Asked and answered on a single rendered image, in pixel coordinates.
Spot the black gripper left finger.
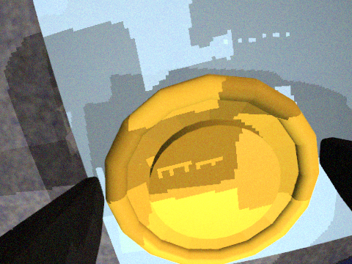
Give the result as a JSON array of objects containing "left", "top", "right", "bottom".
[{"left": 0, "top": 176, "right": 105, "bottom": 264}]

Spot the yellow plate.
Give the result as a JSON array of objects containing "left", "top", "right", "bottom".
[{"left": 105, "top": 73, "right": 319, "bottom": 264}]

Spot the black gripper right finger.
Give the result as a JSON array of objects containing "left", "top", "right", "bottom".
[{"left": 320, "top": 137, "right": 352, "bottom": 211}]

